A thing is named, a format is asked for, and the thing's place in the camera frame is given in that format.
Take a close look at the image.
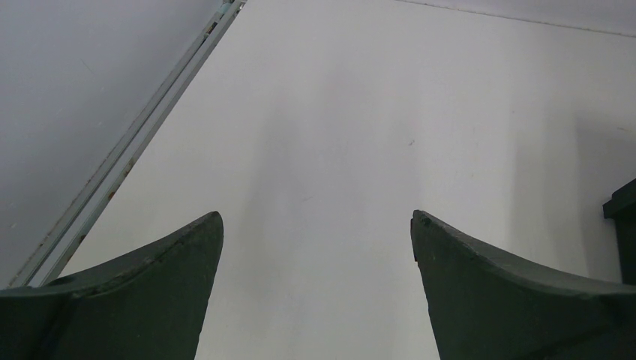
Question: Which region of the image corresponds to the black plastic bin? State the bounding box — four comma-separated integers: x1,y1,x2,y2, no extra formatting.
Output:
602,179,635,285

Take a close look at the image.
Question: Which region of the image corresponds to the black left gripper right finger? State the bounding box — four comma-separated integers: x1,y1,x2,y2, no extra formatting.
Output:
410,210,635,359

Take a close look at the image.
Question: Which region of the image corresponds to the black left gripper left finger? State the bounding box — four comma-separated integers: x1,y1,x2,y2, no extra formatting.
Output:
1,211,224,359

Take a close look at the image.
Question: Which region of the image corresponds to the aluminium frame left rail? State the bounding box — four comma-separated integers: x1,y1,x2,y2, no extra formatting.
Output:
1,1,244,289

